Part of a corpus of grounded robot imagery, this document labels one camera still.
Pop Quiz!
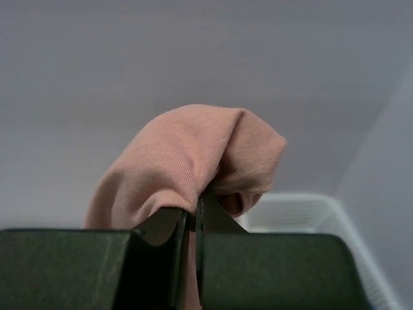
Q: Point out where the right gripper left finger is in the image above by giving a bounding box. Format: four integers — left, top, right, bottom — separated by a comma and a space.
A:
1, 209, 188, 309

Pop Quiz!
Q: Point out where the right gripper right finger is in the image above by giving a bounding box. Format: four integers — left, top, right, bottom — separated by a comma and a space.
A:
195, 187, 370, 310

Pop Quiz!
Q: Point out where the pink t shirt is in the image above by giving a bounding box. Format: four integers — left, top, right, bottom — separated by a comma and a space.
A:
83, 103, 288, 229

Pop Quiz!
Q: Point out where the white plastic basket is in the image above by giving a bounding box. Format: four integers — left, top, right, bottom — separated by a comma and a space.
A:
236, 193, 403, 310

